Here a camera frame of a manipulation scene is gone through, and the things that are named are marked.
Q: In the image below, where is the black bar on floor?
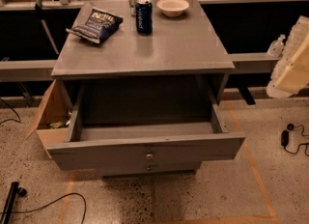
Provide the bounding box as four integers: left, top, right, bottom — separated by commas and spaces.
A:
0, 182, 27, 224

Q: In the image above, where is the black floor cable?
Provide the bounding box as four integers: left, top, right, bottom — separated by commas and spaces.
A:
0, 192, 88, 224

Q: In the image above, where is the black power adapter with cable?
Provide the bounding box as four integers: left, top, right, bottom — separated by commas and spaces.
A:
280, 124, 309, 157

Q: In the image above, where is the white paper bowl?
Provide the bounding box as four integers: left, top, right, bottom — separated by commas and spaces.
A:
156, 0, 189, 17

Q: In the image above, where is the cardboard box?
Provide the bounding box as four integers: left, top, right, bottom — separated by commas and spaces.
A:
25, 80, 72, 156

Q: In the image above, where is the open grey top drawer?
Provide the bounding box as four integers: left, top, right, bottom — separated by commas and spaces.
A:
48, 77, 244, 175

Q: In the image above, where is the clear sanitizer bottle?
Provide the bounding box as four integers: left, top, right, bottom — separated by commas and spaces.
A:
267, 34, 286, 58

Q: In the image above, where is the dark blue chip bag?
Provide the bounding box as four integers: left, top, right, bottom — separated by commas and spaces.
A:
67, 8, 123, 44

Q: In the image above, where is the round metal drawer knob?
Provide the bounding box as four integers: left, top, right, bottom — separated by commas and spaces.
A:
145, 154, 154, 160

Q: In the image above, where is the grey drawer cabinet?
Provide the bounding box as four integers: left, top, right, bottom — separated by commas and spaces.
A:
50, 0, 236, 178

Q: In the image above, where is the blue pepsi can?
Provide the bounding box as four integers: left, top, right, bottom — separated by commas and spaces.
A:
135, 0, 153, 35

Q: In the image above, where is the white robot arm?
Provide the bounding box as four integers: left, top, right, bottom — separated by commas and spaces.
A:
267, 15, 309, 98

